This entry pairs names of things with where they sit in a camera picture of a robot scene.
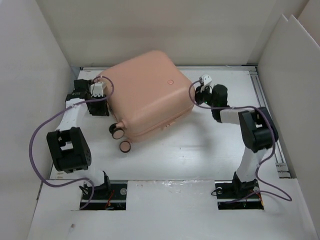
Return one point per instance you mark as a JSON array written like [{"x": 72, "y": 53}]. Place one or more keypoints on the aluminium rail frame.
[{"x": 280, "y": 162}]

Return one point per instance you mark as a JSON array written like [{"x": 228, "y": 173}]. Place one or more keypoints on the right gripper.
[{"x": 198, "y": 93}]

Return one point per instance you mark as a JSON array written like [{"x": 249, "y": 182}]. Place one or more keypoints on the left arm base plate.
[{"x": 114, "y": 199}]

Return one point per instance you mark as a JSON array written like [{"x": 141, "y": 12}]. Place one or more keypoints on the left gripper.
[{"x": 103, "y": 111}]

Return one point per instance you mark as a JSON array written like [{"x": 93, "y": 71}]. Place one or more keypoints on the pink suitcase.
[{"x": 147, "y": 94}]

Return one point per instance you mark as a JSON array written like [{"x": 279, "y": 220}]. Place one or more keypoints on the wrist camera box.
[
  {"x": 205, "y": 80},
  {"x": 97, "y": 89}
]

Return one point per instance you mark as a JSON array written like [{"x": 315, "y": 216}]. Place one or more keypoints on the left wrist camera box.
[{"x": 97, "y": 89}]

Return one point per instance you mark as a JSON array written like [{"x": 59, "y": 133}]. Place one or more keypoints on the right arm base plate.
[{"x": 230, "y": 197}]

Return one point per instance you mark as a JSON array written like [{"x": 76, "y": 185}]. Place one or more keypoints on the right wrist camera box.
[{"x": 205, "y": 80}]

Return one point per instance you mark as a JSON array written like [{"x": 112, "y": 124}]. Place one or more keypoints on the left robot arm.
[{"x": 67, "y": 145}]

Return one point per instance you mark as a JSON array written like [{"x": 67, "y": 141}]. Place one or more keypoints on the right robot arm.
[{"x": 257, "y": 129}]

